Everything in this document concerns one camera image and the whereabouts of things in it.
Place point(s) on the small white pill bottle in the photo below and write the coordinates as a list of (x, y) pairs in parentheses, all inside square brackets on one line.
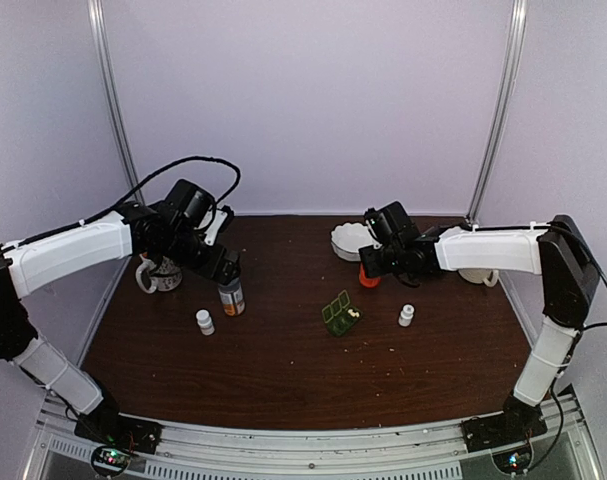
[(205, 322)]

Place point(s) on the right aluminium frame post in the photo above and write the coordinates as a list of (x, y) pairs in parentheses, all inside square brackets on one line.
[(512, 59)]

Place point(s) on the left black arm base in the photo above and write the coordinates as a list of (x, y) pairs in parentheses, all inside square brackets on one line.
[(120, 439)]

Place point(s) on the grey lid pill bottle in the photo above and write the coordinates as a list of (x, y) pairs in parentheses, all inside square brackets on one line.
[(232, 298)]

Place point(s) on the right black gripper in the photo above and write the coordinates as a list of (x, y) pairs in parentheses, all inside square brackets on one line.
[(371, 265)]

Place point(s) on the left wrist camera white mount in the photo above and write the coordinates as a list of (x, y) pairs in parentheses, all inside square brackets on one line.
[(214, 222)]

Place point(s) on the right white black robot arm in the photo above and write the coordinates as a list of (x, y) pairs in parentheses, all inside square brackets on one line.
[(556, 251)]

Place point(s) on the front aluminium rail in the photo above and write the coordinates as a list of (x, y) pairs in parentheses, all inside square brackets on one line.
[(437, 450)]

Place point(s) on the white fluted ceramic bowl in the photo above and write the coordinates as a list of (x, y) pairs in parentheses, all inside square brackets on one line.
[(348, 238)]

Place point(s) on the aluminium frame post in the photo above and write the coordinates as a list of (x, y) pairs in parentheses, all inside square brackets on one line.
[(100, 37), (512, 59)]

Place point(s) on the orange pill bottle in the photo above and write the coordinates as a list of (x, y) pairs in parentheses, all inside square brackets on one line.
[(366, 281)]

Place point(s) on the cream ceramic mug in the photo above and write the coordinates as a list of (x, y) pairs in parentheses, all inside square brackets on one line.
[(486, 277)]

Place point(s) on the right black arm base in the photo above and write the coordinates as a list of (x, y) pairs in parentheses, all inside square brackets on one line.
[(508, 434)]

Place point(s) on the green weekly pill organizer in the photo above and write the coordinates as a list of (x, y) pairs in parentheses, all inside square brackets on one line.
[(336, 317)]

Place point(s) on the paper cup with orange contents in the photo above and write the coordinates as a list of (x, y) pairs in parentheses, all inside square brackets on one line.
[(157, 274)]

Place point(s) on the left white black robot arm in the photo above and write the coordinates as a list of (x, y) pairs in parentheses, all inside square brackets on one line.
[(182, 228)]

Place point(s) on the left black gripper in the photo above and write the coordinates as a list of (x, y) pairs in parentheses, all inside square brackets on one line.
[(209, 269)]

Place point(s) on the left aluminium frame post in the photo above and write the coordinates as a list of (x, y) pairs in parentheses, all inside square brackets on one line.
[(100, 37)]

